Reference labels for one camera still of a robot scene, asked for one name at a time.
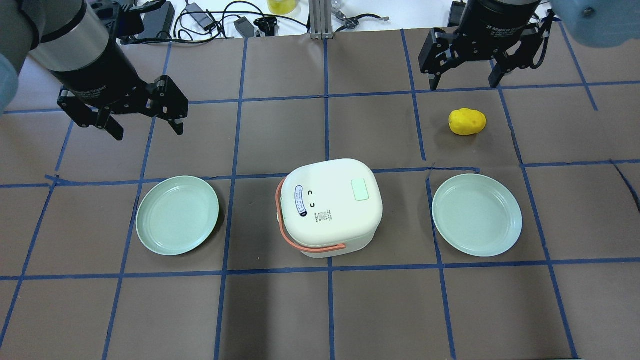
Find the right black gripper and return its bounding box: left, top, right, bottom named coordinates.
left=418, top=0, right=547, bottom=91

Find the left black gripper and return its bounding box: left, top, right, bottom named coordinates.
left=30, top=0, right=190, bottom=142

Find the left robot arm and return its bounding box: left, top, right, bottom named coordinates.
left=0, top=0, right=189, bottom=141

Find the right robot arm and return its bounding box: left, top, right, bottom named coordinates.
left=418, top=0, right=639, bottom=91

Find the white rice cooker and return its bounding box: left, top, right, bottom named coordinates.
left=275, top=158, right=384, bottom=259

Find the yellow potato toy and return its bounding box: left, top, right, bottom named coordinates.
left=448, top=108, right=488, bottom=136

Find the black flat box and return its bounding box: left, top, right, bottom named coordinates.
left=138, top=2, right=175, bottom=40

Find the left green plate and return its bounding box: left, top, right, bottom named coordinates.
left=135, top=175, right=220, bottom=256

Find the green plate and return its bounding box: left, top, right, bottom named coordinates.
left=135, top=175, right=220, bottom=256
left=432, top=173, right=524, bottom=258

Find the black power adapter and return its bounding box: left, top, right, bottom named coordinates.
left=185, top=2, right=218, bottom=32

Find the black clamp tool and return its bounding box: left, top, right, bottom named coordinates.
left=331, top=8, right=390, bottom=33

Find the small black adapter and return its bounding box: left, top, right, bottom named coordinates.
left=233, top=16, right=257, bottom=38

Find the right green plate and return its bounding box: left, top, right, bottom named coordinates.
left=432, top=173, right=524, bottom=258

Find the brown table mat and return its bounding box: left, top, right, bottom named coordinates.
left=0, top=22, right=640, bottom=360

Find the yellow cup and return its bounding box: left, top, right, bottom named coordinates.
left=266, top=0, right=298, bottom=16

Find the black cable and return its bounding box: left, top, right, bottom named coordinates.
left=120, top=0, right=311, bottom=46

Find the aluminium frame post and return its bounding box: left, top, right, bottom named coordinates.
left=308, top=0, right=334, bottom=40

